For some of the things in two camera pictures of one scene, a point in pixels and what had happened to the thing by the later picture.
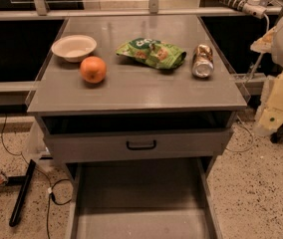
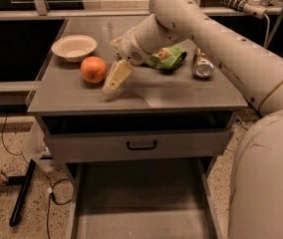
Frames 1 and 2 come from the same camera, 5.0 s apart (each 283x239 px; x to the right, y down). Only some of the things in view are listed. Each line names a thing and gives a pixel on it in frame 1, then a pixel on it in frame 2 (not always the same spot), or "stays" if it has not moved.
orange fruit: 93,70 stays
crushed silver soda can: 202,65 stays
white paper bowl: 74,48 stays
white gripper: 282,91 to 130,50
